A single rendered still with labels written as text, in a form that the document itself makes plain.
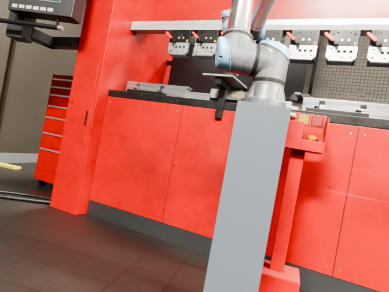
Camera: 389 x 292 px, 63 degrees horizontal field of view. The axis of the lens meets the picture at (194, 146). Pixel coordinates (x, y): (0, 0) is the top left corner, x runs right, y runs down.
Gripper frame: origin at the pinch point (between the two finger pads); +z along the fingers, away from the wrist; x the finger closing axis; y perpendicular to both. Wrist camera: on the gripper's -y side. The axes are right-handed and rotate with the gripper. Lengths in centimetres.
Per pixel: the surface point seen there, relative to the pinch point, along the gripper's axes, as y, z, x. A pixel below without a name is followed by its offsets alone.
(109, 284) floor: -123, 34, 6
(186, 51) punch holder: 13.5, -7.6, 36.6
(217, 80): -17.2, -4.4, 1.0
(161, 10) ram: 32, -29, 62
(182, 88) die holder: -0.9, 11.9, 35.5
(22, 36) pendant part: -25, -29, 139
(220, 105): -18.0, 10.5, 0.5
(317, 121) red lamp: -30, 7, -53
